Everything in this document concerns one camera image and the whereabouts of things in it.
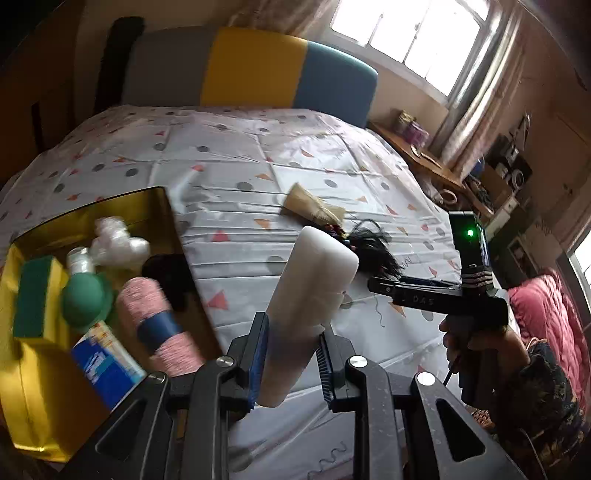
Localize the white foam roll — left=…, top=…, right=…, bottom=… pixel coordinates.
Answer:
left=257, top=226, right=359, bottom=407

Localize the pink towel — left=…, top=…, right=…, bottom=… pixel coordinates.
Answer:
left=116, top=277, right=204, bottom=377

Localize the blue tissue packet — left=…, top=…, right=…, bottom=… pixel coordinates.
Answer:
left=71, top=321, right=146, bottom=410

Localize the clear plastic bag wad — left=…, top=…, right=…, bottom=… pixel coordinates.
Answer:
left=90, top=216, right=151, bottom=270

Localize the green and yellow sponge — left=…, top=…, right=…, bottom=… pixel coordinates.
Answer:
left=13, top=256, right=70, bottom=350

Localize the person's right hand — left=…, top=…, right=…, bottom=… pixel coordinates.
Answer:
left=439, top=316, right=530, bottom=385

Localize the pink quilted blanket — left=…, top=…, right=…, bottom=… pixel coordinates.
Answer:
left=509, top=269, right=590, bottom=416

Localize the black wig with beads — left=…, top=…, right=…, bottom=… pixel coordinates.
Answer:
left=318, top=219, right=403, bottom=279

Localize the beige cloth pouch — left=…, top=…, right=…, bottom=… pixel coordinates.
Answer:
left=283, top=183, right=346, bottom=227

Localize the wooden side table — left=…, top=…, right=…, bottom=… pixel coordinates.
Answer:
left=368, top=121, right=494, bottom=222

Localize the patterned white tablecloth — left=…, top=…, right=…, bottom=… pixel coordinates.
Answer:
left=1, top=106, right=460, bottom=479

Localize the purple box on table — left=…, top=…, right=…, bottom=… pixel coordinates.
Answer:
left=403, top=121, right=430, bottom=148

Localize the gold and maroon box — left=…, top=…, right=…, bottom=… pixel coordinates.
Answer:
left=0, top=185, right=223, bottom=464

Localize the grey yellow blue headboard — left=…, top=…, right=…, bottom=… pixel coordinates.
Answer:
left=122, top=26, right=379, bottom=127

